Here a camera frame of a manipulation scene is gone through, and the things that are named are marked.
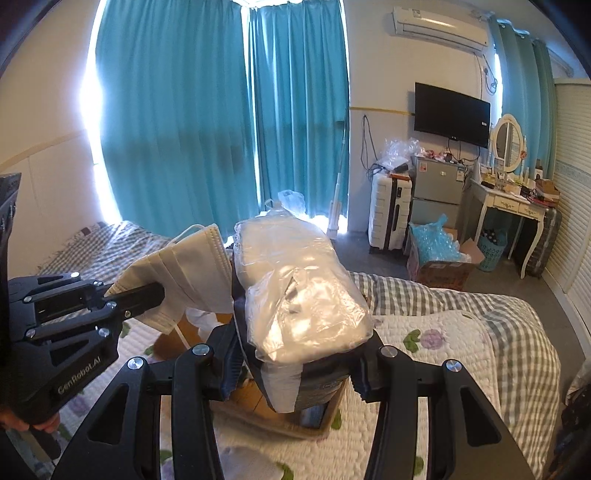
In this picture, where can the white oval vanity mirror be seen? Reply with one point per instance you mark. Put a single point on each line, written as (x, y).
(508, 141)

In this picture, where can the white plastic bag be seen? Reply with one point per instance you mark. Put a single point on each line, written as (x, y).
(291, 199)

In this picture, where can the teal plastic basket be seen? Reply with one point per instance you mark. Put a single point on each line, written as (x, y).
(491, 251)

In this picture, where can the clear crumpled plastic bags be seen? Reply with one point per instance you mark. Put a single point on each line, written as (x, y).
(397, 154)

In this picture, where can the light teal curtain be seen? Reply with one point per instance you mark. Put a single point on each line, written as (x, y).
(521, 92)

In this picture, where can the dark hard suitcase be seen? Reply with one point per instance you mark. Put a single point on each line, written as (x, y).
(547, 242)

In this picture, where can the white air conditioner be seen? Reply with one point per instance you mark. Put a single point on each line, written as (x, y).
(441, 30)

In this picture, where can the grey mini fridge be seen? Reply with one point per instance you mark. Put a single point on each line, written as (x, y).
(436, 189)

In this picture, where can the person's left hand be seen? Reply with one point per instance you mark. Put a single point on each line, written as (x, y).
(39, 424)

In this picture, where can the white hard suitcase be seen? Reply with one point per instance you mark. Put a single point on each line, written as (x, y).
(388, 212)

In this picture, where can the printed cardboard box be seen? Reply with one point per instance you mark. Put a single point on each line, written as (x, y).
(443, 274)

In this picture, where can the brown cardboard box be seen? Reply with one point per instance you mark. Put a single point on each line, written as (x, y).
(318, 422)

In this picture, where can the white louvred wardrobe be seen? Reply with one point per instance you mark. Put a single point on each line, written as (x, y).
(572, 198)

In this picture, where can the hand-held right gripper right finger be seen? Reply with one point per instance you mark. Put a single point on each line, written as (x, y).
(364, 376)

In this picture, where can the blue plastic bag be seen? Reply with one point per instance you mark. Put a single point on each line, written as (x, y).
(431, 242)

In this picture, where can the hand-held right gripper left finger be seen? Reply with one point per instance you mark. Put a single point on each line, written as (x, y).
(227, 379)

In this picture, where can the white dressing table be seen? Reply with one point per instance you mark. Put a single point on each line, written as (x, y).
(505, 201)

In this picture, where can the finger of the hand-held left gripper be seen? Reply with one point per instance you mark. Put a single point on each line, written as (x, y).
(138, 310)
(138, 292)

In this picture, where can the narrow teal curtain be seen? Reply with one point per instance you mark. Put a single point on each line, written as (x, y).
(300, 110)

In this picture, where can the bed with checked quilt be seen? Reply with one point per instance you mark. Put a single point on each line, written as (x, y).
(512, 332)

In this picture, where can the wide teal curtain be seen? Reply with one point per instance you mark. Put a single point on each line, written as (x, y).
(175, 115)

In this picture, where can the white face mask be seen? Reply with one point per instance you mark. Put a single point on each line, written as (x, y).
(194, 267)

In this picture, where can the floral white quilt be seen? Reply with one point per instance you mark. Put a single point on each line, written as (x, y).
(443, 364)

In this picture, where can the dark floral cloth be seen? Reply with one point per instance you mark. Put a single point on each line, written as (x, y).
(577, 415)

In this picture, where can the clear plastic pack of masks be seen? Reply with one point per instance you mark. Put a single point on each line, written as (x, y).
(295, 277)

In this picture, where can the black flat television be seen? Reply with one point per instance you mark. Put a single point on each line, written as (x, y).
(451, 114)

